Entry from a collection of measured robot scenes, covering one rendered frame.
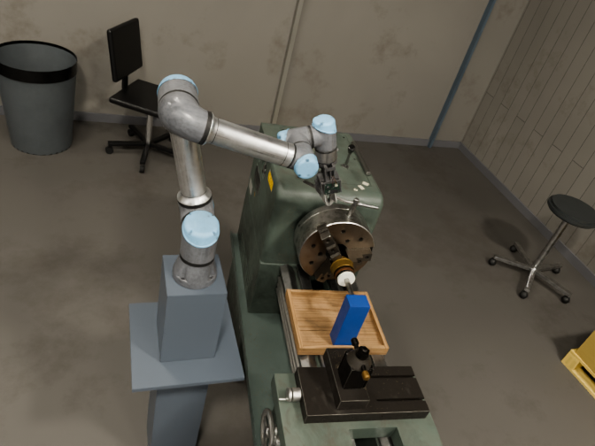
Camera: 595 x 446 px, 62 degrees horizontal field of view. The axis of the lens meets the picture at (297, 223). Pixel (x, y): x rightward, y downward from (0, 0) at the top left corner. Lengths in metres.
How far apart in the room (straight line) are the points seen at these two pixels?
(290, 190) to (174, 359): 0.78
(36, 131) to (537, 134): 4.42
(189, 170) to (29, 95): 2.64
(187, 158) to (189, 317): 0.55
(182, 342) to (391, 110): 4.14
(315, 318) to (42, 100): 2.81
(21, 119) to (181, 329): 2.78
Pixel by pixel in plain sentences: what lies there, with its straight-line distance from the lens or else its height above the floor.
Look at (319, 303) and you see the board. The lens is 2.09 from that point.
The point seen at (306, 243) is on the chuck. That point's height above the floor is 1.12.
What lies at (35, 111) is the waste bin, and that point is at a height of 0.39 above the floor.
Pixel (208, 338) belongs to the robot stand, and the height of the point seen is 0.87.
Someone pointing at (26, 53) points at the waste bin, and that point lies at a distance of 4.60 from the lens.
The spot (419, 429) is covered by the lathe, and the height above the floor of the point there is 0.93.
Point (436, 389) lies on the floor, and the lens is 3.25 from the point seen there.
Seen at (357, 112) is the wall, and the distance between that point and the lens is 5.39.
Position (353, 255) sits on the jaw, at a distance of 2.02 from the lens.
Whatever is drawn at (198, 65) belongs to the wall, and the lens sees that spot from 4.75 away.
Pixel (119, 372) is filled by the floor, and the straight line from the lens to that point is 2.86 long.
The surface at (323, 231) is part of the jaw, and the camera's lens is 1.95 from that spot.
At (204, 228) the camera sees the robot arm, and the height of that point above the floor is 1.32.
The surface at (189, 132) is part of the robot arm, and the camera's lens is 1.40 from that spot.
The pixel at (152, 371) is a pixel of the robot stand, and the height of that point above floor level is 0.75.
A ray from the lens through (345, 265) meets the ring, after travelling 1.94.
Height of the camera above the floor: 2.33
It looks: 36 degrees down
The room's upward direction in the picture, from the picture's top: 16 degrees clockwise
